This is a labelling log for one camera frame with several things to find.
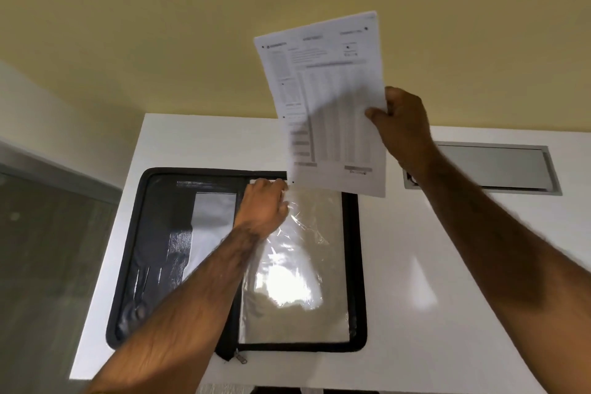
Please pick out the person's left fingers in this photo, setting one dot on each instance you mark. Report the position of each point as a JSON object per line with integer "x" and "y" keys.
{"x": 272, "y": 186}

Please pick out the glass partition panel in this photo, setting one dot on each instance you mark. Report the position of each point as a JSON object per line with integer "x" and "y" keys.
{"x": 44, "y": 269}

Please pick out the black zippered document folder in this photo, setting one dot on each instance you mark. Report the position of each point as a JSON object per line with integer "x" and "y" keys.
{"x": 152, "y": 250}

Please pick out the person's left hand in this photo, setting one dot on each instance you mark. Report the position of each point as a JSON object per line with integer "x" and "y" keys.
{"x": 261, "y": 211}

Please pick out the person's right thumb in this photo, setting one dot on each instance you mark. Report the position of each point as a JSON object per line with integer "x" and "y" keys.
{"x": 377, "y": 113}

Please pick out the person's left forearm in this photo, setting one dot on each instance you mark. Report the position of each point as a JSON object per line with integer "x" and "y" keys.
{"x": 184, "y": 310}

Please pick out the white printed paper sheet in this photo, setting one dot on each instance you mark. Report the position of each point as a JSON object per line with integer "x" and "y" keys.
{"x": 330, "y": 103}

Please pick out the clear plastic sleeve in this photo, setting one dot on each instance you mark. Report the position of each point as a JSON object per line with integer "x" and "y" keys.
{"x": 295, "y": 269}

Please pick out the person's right hand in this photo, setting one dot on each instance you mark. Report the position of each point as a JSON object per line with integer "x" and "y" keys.
{"x": 406, "y": 123}

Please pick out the person's right forearm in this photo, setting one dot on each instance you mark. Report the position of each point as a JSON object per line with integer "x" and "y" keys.
{"x": 503, "y": 255}

